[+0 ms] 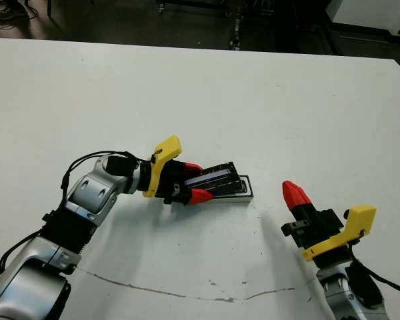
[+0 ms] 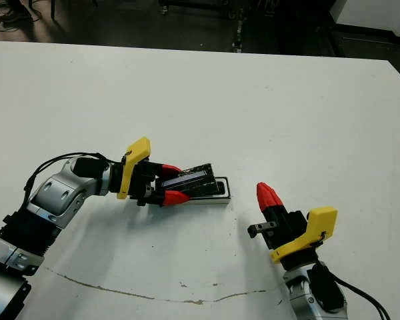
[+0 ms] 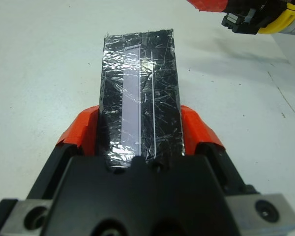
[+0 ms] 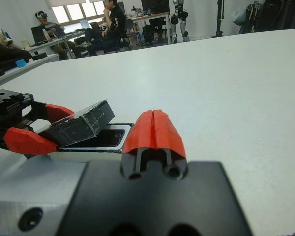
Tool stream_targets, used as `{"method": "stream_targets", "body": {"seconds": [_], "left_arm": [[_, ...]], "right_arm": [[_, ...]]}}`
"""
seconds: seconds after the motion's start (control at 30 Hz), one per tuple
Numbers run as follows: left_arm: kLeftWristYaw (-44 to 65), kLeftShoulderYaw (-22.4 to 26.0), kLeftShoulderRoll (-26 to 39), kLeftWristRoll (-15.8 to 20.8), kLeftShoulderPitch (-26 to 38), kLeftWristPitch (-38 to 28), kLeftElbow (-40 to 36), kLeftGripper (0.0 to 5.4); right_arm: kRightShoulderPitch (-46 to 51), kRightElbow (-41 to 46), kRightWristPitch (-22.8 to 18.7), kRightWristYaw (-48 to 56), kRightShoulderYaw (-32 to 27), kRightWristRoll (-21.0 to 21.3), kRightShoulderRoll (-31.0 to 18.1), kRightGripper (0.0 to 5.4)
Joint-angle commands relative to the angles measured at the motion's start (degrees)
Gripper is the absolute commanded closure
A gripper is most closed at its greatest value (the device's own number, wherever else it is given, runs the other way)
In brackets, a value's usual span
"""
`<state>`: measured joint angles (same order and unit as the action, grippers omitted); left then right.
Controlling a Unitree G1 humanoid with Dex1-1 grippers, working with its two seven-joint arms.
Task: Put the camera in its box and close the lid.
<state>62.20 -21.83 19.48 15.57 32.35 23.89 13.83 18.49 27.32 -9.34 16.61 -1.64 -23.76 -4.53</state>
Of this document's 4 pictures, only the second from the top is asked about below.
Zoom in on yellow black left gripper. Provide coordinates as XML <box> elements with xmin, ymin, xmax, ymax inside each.
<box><xmin>108</xmin><ymin>136</ymin><xmax>191</xmax><ymax>208</ymax></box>

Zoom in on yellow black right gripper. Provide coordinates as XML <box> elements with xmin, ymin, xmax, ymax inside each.
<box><xmin>248</xmin><ymin>182</ymin><xmax>339</xmax><ymax>271</ymax></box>

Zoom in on glossy black box lid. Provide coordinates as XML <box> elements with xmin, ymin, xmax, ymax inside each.
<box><xmin>155</xmin><ymin>162</ymin><xmax>223</xmax><ymax>201</ymax></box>

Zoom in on white cabinet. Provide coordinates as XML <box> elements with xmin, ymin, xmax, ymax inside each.
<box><xmin>333</xmin><ymin>0</ymin><xmax>400</xmax><ymax>34</ymax></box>

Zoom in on dark shoe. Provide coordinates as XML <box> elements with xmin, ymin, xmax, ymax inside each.
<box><xmin>1</xmin><ymin>13</ymin><xmax>27</xmax><ymax>24</ymax></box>

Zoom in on camera box with white lining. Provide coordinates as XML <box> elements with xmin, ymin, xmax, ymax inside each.
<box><xmin>183</xmin><ymin>176</ymin><xmax>231</xmax><ymax>208</ymax></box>

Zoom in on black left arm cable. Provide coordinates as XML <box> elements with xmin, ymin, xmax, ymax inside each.
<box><xmin>21</xmin><ymin>151</ymin><xmax>124</xmax><ymax>203</ymax></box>

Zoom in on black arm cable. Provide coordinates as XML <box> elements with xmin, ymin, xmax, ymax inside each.
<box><xmin>21</xmin><ymin>151</ymin><xmax>124</xmax><ymax>203</ymax></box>
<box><xmin>336</xmin><ymin>278</ymin><xmax>391</xmax><ymax>320</ymax></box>

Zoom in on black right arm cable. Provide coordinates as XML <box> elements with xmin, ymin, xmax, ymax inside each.
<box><xmin>336</xmin><ymin>278</ymin><xmax>391</xmax><ymax>320</ymax></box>

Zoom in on grey floor cable strip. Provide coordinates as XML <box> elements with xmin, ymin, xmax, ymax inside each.
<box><xmin>232</xmin><ymin>19</ymin><xmax>246</xmax><ymax>53</ymax></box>

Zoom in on black metal rack frame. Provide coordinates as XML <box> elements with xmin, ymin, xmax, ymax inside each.
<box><xmin>158</xmin><ymin>0</ymin><xmax>343</xmax><ymax>56</ymax></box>

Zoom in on tangled black floor cables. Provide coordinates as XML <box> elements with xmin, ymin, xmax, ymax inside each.
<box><xmin>0</xmin><ymin>0</ymin><xmax>43</xmax><ymax>33</ymax></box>

